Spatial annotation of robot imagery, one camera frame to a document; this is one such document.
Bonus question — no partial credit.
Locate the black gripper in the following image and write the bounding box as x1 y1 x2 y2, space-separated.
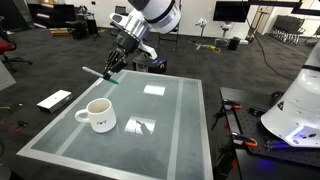
103 43 136 80

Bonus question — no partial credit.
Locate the green capped white marker pen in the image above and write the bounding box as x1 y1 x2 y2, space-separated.
82 66 119 85

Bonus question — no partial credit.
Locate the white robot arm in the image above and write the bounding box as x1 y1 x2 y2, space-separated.
102 0 181 80

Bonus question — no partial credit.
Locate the white ceramic mug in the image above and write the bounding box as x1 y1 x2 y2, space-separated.
75 98 117 133

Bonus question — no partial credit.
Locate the white flat box on floor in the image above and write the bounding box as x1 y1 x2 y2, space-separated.
37 90 73 113

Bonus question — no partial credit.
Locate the red office chair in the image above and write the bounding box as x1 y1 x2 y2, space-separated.
0 16 33 72

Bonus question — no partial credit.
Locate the orange black clamp upper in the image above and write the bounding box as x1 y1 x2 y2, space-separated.
211 99 242 129

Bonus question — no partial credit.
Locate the orange black clamp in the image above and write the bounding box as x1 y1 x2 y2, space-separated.
211 99 242 129
230 132 258 147

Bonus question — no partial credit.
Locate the orange black clamp lower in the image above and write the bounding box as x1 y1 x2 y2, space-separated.
230 132 258 147

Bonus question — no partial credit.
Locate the black wall monitor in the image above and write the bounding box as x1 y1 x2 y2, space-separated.
213 1 250 23

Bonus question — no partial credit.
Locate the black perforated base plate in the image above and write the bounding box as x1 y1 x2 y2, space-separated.
220 87 320 168

